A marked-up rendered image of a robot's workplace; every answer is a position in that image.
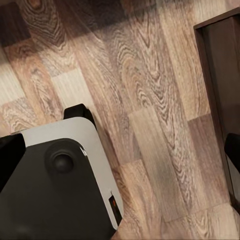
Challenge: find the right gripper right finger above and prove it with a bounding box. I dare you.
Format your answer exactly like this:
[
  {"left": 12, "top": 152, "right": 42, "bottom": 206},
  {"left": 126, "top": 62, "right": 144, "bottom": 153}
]
[{"left": 224, "top": 133, "right": 240, "bottom": 173}]

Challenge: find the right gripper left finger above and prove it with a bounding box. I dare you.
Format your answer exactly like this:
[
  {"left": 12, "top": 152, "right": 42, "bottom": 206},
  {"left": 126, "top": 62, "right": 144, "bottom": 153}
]
[{"left": 0, "top": 133, "right": 26, "bottom": 193}]

